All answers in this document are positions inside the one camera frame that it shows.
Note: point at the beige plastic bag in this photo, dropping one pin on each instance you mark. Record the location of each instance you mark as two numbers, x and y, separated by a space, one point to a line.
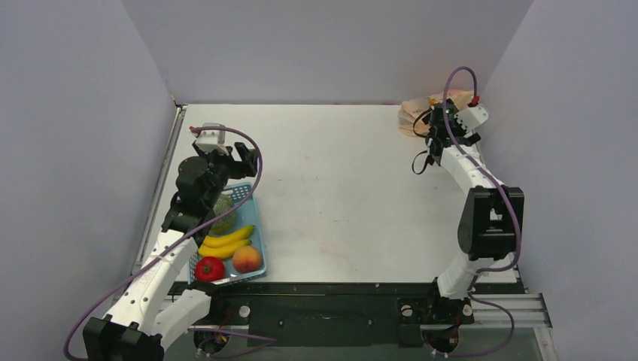
411 109

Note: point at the aluminium rail frame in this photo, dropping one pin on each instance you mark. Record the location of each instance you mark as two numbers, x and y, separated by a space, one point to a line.
513 311

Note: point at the yellow fake banana bunch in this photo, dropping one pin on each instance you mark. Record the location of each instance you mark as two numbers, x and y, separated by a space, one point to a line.
224 246

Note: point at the blue plastic basket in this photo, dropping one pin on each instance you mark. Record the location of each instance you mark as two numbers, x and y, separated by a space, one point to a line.
247 215

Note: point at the red fake tomato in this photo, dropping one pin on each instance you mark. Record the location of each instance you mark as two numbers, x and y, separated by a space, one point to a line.
209 269

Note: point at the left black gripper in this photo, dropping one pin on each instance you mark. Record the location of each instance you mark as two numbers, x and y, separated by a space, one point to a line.
241 169

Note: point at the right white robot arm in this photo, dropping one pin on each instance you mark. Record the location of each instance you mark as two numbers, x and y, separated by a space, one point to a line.
490 223

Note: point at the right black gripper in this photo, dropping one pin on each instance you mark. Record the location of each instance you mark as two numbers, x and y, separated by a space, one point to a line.
439 126

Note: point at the green fake melon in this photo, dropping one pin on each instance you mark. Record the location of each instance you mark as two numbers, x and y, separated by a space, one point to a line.
223 206

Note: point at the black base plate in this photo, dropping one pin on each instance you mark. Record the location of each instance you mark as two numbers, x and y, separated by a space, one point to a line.
327 334

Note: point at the fake peach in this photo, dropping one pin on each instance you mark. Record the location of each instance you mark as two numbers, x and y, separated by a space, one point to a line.
247 259

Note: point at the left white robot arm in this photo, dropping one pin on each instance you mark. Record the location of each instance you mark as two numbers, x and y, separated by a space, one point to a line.
135 327

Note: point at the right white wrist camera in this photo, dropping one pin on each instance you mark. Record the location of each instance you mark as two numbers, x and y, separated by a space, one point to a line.
473 116

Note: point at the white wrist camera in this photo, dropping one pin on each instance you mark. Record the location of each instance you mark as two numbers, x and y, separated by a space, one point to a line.
473 116
211 140

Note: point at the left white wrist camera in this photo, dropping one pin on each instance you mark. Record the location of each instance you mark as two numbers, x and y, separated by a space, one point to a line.
211 140

